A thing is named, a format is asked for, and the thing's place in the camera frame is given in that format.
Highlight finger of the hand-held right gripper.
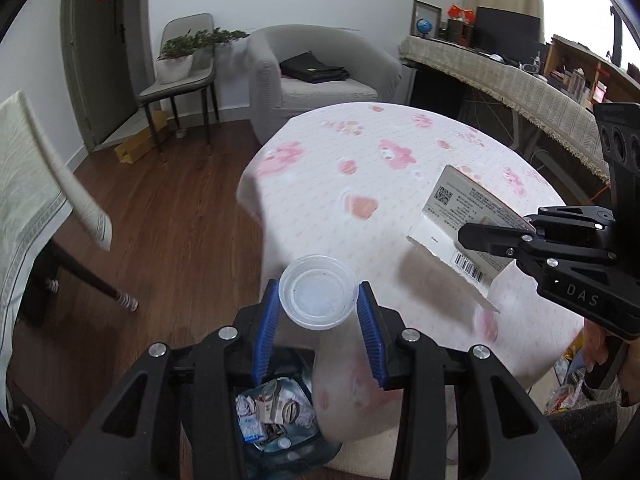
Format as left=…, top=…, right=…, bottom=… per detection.
left=522, top=206, right=616, bottom=233
left=457, top=222, right=618, bottom=281

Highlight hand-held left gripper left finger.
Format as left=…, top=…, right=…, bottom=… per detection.
left=54, top=279, right=281, bottom=480

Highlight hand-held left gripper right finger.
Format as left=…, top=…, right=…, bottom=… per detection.
left=356, top=282, right=568, bottom=480

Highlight white barcode card packaging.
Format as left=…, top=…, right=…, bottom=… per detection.
left=405, top=165, right=536, bottom=313

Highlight clear round plastic lid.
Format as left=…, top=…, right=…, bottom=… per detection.
left=278, top=255, right=359, bottom=331

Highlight red and white blister card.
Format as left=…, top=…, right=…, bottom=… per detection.
left=255, top=382, right=301, bottom=426

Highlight blue and white tissue pack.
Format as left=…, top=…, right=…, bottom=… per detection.
left=239, top=412, right=268, bottom=448

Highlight bin with blue bag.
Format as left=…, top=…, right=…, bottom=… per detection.
left=235, top=347, right=343, bottom=480

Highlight person's right hand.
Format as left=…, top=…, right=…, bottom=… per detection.
left=581, top=317, right=610, bottom=387

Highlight desk with beige cloth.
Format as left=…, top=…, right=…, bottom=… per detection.
left=398, top=35, right=616, bottom=186

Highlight round table with pink tablecloth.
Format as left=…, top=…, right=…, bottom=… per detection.
left=236, top=102, right=601, bottom=476

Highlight wooden bookshelf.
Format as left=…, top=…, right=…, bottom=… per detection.
left=542, top=34, right=640, bottom=121

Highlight colourful plastic bag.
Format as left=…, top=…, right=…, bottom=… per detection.
left=547, top=332, right=601, bottom=413

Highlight dark chair with striped socks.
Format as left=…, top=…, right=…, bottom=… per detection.
left=15, top=240, right=140, bottom=331

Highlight black monitor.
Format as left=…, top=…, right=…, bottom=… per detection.
left=474, top=6, right=542, bottom=56

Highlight dark wooden pen holder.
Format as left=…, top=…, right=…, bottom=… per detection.
left=446, top=17, right=475, bottom=47

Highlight person's grey pants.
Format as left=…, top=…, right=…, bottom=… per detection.
left=545, top=400, right=626, bottom=480

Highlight grey armchair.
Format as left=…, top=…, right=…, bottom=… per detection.
left=247, top=25, right=403, bottom=143

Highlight cardboard box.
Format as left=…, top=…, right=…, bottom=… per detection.
left=114, top=110, right=171, bottom=165

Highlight black bag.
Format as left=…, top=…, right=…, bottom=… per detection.
left=279, top=51, right=351, bottom=84

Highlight potted plant in white pot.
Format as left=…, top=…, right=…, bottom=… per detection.
left=156, top=27, right=249, bottom=85

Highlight grey dining chair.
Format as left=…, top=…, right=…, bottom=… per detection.
left=137, top=12, right=221, bottom=153

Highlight grey-green door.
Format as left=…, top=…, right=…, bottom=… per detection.
left=60, top=0, right=151, bottom=153

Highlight picture frame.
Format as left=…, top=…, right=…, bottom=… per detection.
left=411, top=0, right=443, bottom=38

